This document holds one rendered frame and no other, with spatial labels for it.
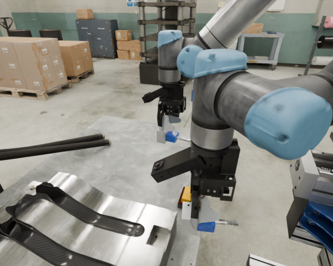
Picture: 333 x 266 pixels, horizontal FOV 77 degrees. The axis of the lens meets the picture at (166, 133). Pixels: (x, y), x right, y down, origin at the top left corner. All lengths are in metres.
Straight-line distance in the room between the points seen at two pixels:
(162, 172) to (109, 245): 0.23
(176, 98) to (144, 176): 0.33
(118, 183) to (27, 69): 3.72
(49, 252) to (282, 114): 0.54
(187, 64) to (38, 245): 0.53
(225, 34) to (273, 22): 6.23
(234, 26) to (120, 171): 0.64
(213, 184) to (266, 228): 1.41
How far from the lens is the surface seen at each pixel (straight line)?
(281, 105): 0.24
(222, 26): 0.52
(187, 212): 0.51
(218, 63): 0.30
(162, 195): 0.76
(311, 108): 0.24
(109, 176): 0.86
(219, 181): 0.41
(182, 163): 0.40
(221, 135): 0.35
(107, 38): 7.31
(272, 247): 1.73
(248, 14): 0.52
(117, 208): 0.63
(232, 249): 1.63
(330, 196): 0.72
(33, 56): 4.19
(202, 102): 0.32
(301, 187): 0.69
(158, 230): 0.59
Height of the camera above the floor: 1.36
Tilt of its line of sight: 30 degrees down
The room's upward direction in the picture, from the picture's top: straight up
